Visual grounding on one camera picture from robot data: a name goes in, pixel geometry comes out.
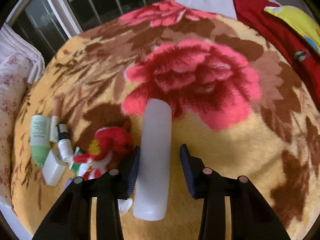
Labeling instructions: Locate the small white dropper bottle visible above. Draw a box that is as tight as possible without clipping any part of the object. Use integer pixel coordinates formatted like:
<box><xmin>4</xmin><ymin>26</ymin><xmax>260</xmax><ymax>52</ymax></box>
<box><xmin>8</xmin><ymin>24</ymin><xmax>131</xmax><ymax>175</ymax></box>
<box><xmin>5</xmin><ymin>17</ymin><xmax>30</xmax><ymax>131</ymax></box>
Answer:
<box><xmin>56</xmin><ymin>123</ymin><xmax>73</xmax><ymax>163</ymax></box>

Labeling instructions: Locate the white box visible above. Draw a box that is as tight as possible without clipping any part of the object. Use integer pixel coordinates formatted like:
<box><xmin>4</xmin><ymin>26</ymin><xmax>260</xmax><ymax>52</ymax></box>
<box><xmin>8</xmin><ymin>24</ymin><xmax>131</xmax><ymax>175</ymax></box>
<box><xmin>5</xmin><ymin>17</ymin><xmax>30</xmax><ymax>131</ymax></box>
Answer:
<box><xmin>42</xmin><ymin>148</ymin><xmax>67</xmax><ymax>186</ymax></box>

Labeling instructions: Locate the white foam cylinder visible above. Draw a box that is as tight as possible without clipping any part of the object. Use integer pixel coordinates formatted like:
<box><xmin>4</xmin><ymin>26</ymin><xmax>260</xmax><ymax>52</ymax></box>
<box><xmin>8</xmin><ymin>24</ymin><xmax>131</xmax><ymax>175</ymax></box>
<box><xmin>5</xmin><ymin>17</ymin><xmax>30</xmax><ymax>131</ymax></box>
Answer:
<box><xmin>133</xmin><ymin>99</ymin><xmax>172</xmax><ymax>222</ymax></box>

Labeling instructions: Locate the floral pink pillow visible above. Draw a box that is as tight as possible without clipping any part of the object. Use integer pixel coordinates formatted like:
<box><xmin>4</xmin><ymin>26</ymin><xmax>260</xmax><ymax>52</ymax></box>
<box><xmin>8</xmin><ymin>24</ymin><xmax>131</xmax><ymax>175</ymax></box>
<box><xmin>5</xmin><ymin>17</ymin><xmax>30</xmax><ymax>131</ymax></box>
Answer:
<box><xmin>1</xmin><ymin>53</ymin><xmax>33</xmax><ymax>207</ymax></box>

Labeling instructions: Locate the green white lotion bottle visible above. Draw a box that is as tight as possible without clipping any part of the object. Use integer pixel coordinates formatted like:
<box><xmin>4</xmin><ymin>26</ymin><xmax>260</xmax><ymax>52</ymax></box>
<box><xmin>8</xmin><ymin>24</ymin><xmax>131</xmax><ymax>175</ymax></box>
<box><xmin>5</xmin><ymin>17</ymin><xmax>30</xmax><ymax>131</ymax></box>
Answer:
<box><xmin>30</xmin><ymin>115</ymin><xmax>51</xmax><ymax>167</ymax></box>

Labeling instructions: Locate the yellow cartoon pillow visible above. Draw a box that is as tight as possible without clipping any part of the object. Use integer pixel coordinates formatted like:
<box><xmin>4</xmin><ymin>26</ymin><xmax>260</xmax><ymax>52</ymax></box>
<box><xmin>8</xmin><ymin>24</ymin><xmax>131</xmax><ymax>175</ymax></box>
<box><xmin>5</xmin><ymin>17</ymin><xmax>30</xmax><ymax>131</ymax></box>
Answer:
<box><xmin>264</xmin><ymin>5</ymin><xmax>319</xmax><ymax>54</ymax></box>

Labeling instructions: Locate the window with metal bars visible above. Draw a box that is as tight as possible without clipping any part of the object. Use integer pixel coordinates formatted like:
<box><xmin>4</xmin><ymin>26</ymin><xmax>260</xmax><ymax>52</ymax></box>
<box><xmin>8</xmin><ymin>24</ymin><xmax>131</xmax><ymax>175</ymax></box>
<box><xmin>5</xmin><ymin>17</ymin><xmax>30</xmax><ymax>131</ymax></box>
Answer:
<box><xmin>6</xmin><ymin>0</ymin><xmax>162</xmax><ymax>63</ymax></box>

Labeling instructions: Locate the lip balm stick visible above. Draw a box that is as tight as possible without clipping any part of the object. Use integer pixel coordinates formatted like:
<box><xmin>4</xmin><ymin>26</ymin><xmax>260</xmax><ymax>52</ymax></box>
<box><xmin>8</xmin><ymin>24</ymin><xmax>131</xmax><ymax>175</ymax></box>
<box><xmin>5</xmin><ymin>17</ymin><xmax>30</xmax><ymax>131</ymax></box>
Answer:
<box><xmin>49</xmin><ymin>99</ymin><xmax>62</xmax><ymax>142</ymax></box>

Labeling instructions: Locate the red cloth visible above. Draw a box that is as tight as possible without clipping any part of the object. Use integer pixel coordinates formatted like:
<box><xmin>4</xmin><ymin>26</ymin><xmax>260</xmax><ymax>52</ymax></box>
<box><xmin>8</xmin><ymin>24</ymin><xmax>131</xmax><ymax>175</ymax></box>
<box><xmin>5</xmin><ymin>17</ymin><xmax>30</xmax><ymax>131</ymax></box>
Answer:
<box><xmin>233</xmin><ymin>0</ymin><xmax>319</xmax><ymax>107</ymax></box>

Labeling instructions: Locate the white green tube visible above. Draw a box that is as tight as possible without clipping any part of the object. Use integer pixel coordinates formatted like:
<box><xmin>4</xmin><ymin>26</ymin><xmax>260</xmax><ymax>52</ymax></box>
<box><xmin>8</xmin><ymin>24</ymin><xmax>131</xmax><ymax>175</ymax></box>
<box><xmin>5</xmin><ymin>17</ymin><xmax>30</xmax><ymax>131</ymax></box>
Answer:
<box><xmin>68</xmin><ymin>146</ymin><xmax>89</xmax><ymax>176</ymax></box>

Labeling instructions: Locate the floral plush bed blanket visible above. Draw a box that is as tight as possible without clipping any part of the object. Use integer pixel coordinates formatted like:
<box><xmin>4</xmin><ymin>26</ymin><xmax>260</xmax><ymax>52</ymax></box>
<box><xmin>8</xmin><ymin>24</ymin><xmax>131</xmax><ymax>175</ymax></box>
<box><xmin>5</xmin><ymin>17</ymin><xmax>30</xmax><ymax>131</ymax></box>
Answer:
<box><xmin>11</xmin><ymin>0</ymin><xmax>319</xmax><ymax>239</ymax></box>

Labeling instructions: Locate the red white yarn ornament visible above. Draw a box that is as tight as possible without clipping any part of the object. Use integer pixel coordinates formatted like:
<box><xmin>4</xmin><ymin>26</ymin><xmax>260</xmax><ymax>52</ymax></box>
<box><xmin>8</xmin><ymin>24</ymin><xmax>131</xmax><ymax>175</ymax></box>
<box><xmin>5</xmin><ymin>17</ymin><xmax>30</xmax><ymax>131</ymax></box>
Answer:
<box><xmin>80</xmin><ymin>120</ymin><xmax>134</xmax><ymax>180</ymax></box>

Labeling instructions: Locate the purple square container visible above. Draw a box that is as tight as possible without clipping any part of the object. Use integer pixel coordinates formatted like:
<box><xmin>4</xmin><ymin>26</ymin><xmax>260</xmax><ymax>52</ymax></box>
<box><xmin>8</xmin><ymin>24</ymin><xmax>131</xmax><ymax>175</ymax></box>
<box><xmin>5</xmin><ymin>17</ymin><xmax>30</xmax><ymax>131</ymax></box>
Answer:
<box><xmin>63</xmin><ymin>178</ymin><xmax>73</xmax><ymax>190</ymax></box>

